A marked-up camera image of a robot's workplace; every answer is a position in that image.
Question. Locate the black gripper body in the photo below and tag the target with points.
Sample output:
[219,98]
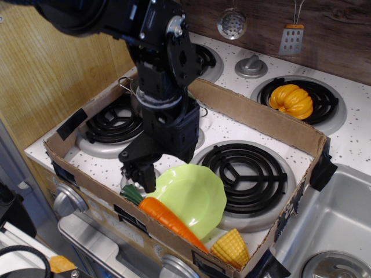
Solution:
[172,132]

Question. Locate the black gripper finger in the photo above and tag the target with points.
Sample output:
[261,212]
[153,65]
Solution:
[130,171]
[146,177]

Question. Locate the orange toy carrot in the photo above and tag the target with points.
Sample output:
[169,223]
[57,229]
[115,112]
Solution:
[158,211]

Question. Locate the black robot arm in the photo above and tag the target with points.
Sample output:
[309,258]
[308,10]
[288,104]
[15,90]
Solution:
[156,34]

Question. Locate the light green plastic plate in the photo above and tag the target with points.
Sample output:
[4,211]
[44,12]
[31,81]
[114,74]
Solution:
[195,194]

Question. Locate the silver front stove knob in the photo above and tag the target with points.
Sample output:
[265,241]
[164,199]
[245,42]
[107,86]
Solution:
[130,189]

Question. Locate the silver stove knob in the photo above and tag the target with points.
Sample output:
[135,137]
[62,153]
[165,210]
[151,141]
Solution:
[251,68]
[201,139]
[130,189]

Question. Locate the silver centre stove knob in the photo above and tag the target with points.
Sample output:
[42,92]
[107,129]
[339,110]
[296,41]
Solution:
[201,139]

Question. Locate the front left black burner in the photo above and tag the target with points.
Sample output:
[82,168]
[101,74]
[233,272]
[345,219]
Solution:
[116,123]

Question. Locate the black burner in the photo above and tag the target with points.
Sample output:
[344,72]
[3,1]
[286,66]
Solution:
[254,181]
[116,123]
[324,101]
[209,60]

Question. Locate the small steel pot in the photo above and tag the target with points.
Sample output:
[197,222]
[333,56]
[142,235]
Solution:
[131,86]

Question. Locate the cardboard fence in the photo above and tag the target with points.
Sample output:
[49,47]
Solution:
[301,150]

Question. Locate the silver left oven knob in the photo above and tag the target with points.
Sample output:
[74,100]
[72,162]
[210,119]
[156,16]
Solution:
[67,201]

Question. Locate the silver oven knob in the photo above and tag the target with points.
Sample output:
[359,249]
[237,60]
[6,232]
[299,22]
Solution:
[175,267]
[67,201]

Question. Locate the back left black burner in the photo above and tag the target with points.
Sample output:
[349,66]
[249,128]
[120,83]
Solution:
[209,60]

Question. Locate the silver right oven knob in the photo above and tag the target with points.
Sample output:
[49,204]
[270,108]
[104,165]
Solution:
[175,267]

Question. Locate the silver back stove knob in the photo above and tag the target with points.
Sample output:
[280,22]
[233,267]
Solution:
[251,68]

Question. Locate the front right black burner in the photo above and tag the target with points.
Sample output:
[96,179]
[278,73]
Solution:
[254,181]

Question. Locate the yellow toy corn cob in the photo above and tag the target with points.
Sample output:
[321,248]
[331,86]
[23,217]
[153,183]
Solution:
[231,249]

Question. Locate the orange object bottom left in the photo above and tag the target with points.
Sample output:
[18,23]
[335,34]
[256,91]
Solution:
[59,264]

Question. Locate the hanging metal strainer ladle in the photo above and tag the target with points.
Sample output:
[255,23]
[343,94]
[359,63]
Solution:
[232,22]

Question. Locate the orange toy pumpkin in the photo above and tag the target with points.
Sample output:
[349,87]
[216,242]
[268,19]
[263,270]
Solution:
[292,100]

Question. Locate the hanging metal spatula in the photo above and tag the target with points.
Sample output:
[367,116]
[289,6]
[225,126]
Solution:
[292,34]

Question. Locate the back right black burner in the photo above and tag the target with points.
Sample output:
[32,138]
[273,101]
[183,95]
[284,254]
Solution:
[324,101]

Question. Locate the metal sink basin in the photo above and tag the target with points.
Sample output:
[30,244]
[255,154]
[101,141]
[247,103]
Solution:
[330,234]

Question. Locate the silver oven door handle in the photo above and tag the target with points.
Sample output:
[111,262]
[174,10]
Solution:
[105,249]

